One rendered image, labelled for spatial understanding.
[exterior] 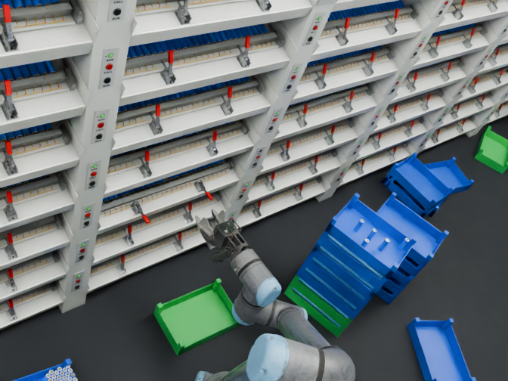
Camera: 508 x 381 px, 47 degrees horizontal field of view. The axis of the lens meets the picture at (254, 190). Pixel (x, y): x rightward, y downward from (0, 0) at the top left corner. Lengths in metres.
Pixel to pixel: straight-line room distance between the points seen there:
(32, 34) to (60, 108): 0.22
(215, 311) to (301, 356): 1.18
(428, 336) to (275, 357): 1.62
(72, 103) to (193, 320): 1.21
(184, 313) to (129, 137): 0.95
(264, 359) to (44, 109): 0.79
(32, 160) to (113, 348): 0.95
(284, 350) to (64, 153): 0.80
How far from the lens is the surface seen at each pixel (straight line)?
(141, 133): 1.76
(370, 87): 2.61
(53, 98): 1.53
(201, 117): 1.87
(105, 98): 1.55
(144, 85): 1.62
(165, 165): 1.96
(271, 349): 1.33
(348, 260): 2.31
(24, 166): 1.64
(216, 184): 2.23
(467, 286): 3.19
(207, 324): 2.45
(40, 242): 1.97
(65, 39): 1.39
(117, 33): 1.43
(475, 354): 2.98
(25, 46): 1.36
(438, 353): 2.86
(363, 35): 2.19
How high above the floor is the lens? 2.12
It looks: 46 degrees down
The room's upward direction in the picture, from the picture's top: 25 degrees clockwise
